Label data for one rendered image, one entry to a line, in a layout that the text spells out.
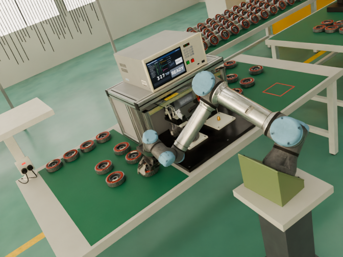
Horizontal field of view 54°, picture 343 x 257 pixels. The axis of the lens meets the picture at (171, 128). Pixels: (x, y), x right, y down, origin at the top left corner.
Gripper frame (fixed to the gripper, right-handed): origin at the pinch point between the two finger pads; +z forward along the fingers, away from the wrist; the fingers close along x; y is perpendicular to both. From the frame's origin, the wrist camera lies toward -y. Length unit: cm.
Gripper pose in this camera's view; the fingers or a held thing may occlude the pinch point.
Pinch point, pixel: (148, 166)
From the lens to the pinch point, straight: 194.9
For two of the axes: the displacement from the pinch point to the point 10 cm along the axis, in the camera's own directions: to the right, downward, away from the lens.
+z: -0.4, 5.8, 8.2
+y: 6.0, 6.7, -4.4
